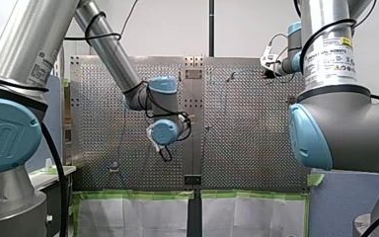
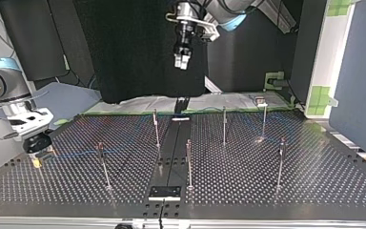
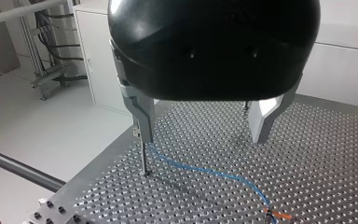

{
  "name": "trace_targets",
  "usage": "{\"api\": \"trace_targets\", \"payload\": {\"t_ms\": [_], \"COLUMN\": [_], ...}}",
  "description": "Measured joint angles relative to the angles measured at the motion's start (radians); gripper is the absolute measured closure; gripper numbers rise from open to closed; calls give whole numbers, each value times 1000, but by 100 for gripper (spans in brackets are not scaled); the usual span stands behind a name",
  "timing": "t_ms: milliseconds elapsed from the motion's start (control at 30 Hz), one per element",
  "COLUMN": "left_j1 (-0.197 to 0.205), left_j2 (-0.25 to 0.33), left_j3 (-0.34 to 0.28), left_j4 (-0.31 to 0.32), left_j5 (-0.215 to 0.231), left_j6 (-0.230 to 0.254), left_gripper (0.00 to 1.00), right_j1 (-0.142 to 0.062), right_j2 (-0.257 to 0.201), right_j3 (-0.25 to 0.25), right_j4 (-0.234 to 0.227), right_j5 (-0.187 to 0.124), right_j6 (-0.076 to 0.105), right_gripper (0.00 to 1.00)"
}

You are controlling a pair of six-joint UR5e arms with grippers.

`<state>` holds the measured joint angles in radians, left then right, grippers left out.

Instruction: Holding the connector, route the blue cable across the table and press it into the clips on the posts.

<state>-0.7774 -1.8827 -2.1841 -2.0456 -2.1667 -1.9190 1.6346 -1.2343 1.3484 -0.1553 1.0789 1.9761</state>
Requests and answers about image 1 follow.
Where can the black pole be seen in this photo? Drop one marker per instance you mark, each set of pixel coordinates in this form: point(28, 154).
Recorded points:
point(212, 26)

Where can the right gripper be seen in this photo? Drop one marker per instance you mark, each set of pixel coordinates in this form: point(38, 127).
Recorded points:
point(269, 74)

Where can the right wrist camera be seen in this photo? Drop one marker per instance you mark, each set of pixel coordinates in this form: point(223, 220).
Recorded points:
point(268, 59)

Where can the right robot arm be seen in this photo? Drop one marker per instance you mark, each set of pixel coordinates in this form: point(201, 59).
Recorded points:
point(342, 131)

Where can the grey board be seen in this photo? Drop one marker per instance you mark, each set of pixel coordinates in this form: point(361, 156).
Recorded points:
point(342, 204)

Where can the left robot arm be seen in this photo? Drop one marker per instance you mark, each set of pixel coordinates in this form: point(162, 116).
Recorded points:
point(29, 39)

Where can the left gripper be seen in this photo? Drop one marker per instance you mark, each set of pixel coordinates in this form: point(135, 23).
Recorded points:
point(166, 154)

